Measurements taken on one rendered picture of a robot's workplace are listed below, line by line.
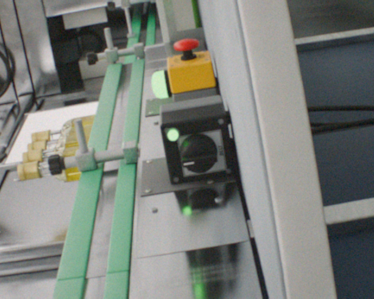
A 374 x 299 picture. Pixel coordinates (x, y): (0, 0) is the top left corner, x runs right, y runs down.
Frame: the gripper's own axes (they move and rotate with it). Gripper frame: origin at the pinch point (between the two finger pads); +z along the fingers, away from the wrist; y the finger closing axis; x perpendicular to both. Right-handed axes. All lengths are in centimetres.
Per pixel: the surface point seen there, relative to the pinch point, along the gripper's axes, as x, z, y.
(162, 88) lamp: -28, 51, 20
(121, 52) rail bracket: 11.9, 30.0, 14.9
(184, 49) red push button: -27, 55, 25
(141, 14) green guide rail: 107, 4, 2
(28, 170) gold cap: -15.3, 15.9, 0.8
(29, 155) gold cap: -9.6, 13.8, 1.5
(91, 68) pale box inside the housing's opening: 99, -15, -14
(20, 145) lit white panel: 32.3, -12.0, -13.2
